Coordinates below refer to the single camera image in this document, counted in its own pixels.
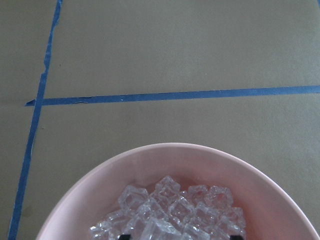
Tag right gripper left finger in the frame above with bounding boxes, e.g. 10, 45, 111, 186
119, 234, 131, 240

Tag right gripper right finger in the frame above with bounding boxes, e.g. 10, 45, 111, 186
229, 235, 243, 240

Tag clear ice cubes pile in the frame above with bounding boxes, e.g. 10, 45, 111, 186
89, 176, 247, 240

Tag pink bowl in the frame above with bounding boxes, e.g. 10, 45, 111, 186
37, 143, 319, 240

